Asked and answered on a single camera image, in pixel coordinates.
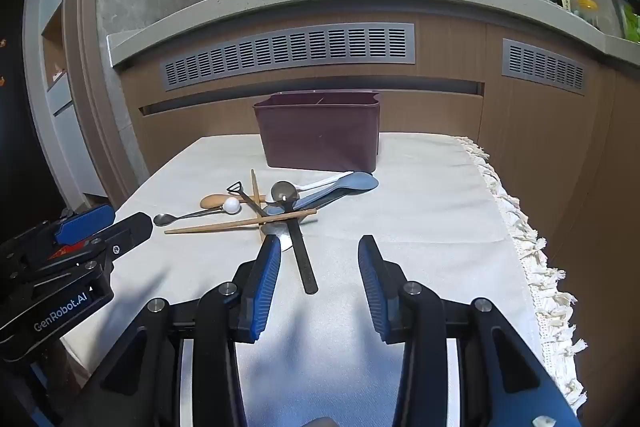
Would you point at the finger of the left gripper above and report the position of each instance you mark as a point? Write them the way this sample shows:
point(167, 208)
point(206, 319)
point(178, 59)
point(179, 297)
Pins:
point(76, 229)
point(118, 239)

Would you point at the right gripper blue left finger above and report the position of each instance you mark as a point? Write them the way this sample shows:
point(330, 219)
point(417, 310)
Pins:
point(257, 280)

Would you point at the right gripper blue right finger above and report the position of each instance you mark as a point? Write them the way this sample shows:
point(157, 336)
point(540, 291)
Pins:
point(382, 282)

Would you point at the small steel spoon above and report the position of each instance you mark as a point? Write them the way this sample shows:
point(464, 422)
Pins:
point(164, 219)

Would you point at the wooden chopstick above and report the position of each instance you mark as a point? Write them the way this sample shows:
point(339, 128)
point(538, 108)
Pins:
point(226, 226)
point(256, 197)

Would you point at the steel spatula black handle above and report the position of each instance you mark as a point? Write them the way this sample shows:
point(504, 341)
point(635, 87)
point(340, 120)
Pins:
point(279, 229)

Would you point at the brown wooden spoon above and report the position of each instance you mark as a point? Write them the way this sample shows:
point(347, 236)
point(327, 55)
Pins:
point(214, 200)

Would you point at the white ball utensil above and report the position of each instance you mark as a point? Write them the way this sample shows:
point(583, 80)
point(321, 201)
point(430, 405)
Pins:
point(231, 205)

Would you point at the blue plastic rice paddle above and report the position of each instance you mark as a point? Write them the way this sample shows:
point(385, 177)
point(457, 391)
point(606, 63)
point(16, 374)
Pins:
point(352, 183)

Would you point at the steel spoon black handle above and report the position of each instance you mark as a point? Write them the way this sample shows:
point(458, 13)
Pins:
point(295, 231)

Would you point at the white plastic spoon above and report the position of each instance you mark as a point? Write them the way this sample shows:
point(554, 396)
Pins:
point(321, 183)

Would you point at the grey kitchen countertop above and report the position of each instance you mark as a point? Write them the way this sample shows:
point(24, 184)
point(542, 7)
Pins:
point(539, 13)

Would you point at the white fringed tablecloth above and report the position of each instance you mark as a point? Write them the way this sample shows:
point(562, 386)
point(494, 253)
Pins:
point(439, 211)

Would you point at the maroon plastic utensil bin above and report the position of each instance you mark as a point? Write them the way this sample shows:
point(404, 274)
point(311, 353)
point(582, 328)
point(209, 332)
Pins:
point(330, 130)

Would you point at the long grey vent grille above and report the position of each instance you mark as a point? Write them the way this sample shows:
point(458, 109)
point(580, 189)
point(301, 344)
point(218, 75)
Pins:
point(306, 46)

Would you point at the small grey vent grille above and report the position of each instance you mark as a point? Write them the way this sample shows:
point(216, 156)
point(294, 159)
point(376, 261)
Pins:
point(526, 62)

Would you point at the yellow lid jar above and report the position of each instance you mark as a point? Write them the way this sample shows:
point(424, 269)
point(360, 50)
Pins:
point(588, 10)

